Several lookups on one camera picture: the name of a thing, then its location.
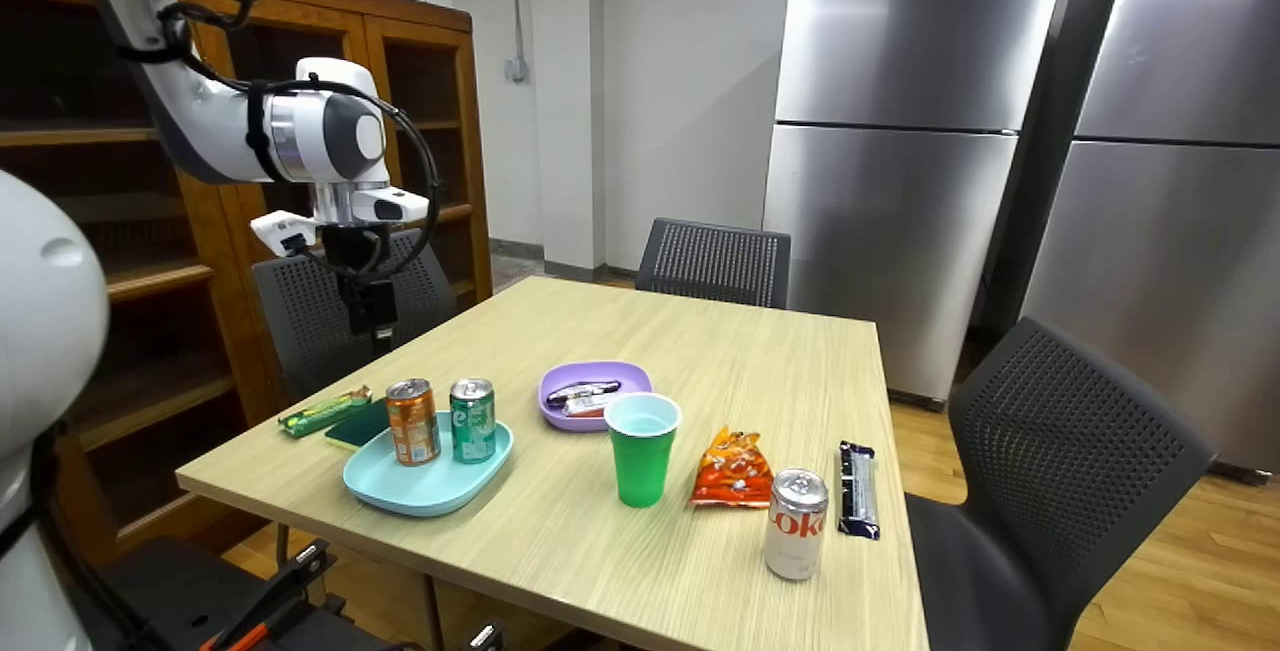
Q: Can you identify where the dark green packet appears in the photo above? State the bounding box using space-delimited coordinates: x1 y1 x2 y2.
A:
324 398 392 451

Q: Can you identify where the wooden cabinet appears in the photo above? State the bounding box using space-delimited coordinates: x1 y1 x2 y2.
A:
0 0 494 572

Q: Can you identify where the dark wrapped candy bar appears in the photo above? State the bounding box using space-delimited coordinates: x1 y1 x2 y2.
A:
546 380 624 407

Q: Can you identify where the dark blue candy bar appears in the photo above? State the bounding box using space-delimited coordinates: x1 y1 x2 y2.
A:
837 440 883 542

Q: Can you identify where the purple bowl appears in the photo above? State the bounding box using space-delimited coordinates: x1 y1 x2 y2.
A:
537 360 655 433

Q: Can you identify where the orange soda can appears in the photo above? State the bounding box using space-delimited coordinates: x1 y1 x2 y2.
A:
385 377 443 468

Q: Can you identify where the silver soda can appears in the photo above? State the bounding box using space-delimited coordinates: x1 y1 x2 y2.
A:
763 467 831 583

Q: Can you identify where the stainless steel refrigerator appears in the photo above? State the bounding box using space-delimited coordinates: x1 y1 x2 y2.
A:
1019 0 1280 484
761 0 1074 409

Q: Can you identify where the green plastic cup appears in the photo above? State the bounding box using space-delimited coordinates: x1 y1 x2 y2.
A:
602 391 684 510

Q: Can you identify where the green soda can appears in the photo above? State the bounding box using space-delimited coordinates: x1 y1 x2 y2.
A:
448 376 499 466

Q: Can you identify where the green snack bar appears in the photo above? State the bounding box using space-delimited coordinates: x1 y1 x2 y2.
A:
277 385 374 439

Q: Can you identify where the black orange clamp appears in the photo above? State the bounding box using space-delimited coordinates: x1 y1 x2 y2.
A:
198 539 338 651

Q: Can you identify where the dark grey mesh chair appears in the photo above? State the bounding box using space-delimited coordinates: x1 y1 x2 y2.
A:
635 217 793 311
904 316 1220 651
251 227 460 404

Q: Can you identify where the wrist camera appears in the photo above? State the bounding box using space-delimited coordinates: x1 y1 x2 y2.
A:
249 210 320 259

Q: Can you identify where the orange chips bag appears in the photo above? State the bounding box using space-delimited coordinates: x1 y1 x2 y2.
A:
689 426 775 510

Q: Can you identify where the light blue plate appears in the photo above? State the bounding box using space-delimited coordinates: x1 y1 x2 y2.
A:
342 410 516 519

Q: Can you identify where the silver red wrapped candy bar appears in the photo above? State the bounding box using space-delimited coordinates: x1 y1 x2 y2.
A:
561 392 623 419

